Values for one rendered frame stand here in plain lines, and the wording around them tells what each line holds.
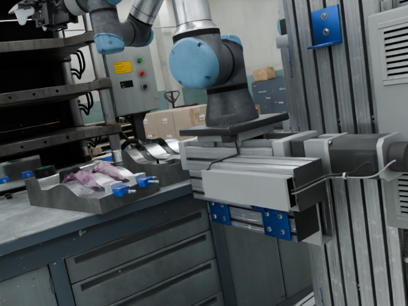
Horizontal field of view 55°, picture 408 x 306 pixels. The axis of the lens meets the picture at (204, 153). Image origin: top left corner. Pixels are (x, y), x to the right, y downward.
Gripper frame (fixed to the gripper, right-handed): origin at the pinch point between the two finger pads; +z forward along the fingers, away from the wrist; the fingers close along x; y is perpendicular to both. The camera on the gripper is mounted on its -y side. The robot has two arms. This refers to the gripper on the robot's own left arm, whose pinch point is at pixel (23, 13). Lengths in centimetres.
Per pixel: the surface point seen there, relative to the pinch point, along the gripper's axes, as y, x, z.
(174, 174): 56, 47, -18
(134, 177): 55, 28, -13
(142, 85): 8, 114, 39
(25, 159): 44, 51, 72
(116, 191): 58, 17, -13
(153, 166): 52, 43, -11
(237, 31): -210, 830, 241
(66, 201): 61, 17, 10
